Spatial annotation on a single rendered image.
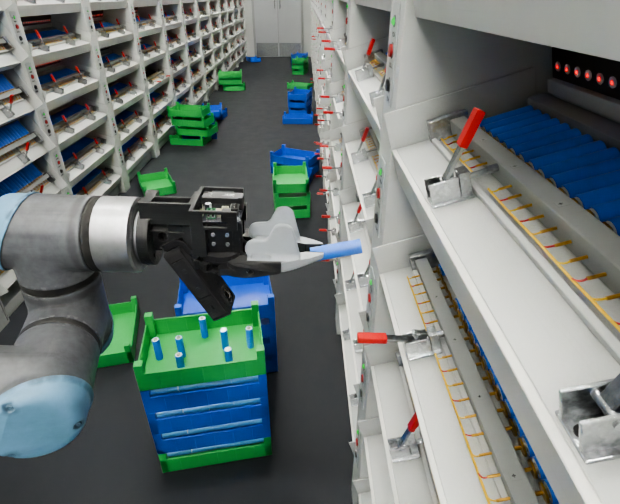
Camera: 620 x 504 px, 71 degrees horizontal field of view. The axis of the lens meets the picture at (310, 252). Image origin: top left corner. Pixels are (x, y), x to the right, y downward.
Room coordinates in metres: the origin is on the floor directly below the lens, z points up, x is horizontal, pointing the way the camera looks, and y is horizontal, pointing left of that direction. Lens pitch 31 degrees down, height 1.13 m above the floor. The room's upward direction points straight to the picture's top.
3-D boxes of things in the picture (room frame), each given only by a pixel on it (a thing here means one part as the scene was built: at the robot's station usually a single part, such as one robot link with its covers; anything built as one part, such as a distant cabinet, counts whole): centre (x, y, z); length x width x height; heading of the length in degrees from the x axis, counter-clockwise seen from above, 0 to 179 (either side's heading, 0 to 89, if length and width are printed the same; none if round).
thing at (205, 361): (0.84, 0.27, 0.36); 0.30 x 0.20 x 0.08; 100
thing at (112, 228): (0.46, 0.22, 0.88); 0.10 x 0.05 x 0.09; 1
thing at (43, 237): (0.46, 0.30, 0.88); 0.12 x 0.09 x 0.10; 91
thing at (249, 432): (0.84, 0.27, 0.12); 0.30 x 0.20 x 0.08; 100
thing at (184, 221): (0.46, 0.14, 0.89); 0.12 x 0.08 x 0.09; 91
